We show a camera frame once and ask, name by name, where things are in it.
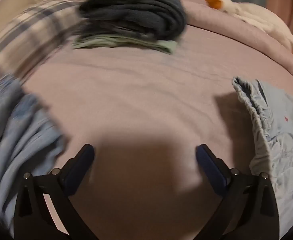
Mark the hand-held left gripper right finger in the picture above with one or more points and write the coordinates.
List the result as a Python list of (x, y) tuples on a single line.
[(209, 170)]

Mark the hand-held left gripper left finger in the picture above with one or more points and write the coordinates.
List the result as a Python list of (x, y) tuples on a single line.
[(81, 166)]

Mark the light blue denim pants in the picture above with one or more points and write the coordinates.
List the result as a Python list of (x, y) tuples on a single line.
[(282, 135)]

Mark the light blue garment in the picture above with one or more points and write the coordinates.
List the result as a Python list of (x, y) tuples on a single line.
[(16, 140)]

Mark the pink bed sheet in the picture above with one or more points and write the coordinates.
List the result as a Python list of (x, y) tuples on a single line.
[(136, 95)]

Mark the pale green folded cloth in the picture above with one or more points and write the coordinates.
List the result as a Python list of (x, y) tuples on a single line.
[(116, 42)]

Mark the plaid checked cloth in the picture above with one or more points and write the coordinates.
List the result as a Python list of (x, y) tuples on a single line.
[(29, 35)]

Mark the mauve comforter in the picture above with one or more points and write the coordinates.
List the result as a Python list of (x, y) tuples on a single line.
[(211, 22)]

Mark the white and orange plush goose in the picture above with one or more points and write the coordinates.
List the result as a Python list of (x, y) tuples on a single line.
[(251, 12)]

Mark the dark blue folded clothes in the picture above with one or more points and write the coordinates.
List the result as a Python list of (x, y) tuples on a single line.
[(136, 12)]

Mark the pink curtain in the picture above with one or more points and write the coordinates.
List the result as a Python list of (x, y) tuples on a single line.
[(280, 6)]

